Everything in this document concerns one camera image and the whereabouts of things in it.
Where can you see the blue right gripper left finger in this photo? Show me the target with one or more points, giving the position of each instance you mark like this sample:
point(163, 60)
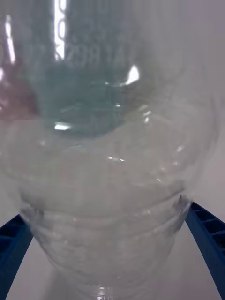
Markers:
point(12, 243)

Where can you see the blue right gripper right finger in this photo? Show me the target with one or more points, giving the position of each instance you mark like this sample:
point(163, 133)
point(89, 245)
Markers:
point(211, 239)

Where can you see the clear plastic bottle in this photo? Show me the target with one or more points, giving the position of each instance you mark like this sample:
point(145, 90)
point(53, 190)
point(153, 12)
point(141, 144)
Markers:
point(112, 199)

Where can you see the pale blue plastic bin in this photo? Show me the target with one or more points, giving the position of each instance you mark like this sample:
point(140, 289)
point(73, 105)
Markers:
point(79, 98)

